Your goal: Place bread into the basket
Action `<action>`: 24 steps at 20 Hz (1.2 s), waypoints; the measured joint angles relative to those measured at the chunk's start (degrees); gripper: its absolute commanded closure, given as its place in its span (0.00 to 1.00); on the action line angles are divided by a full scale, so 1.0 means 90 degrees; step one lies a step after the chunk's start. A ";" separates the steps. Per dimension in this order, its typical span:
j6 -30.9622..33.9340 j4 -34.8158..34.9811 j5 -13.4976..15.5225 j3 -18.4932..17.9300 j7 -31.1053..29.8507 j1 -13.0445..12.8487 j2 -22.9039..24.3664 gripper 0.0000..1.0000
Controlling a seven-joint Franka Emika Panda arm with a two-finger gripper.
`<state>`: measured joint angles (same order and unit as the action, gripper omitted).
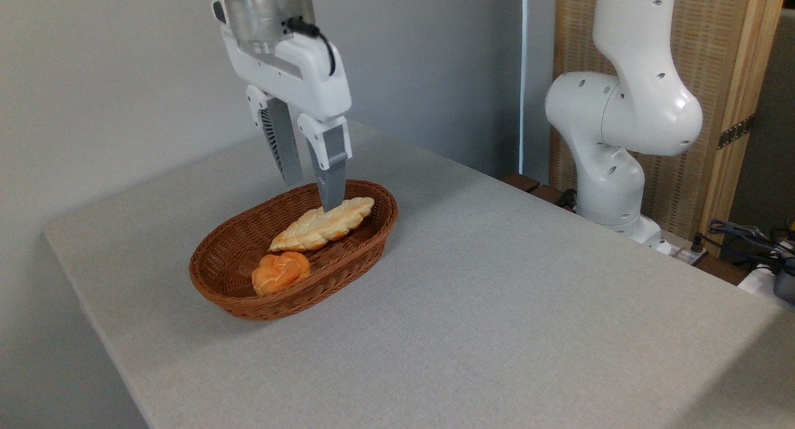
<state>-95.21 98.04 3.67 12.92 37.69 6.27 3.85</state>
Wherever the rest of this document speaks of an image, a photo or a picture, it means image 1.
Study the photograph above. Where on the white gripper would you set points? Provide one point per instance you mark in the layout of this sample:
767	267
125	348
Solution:
304	75

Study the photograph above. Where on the long braided bread loaf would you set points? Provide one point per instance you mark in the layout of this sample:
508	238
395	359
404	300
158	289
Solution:
320	225

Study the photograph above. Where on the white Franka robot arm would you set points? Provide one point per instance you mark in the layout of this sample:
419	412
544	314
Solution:
633	94

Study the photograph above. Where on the brown wicker oval basket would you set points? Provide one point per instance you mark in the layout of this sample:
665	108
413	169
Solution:
354	255

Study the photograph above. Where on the small orange knotted bread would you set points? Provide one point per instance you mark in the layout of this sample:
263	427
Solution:
279	272

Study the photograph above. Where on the dark metal screen hinge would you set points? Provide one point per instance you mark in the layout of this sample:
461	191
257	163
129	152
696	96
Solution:
736	131

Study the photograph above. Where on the grey box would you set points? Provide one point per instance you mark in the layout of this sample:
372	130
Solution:
785	286

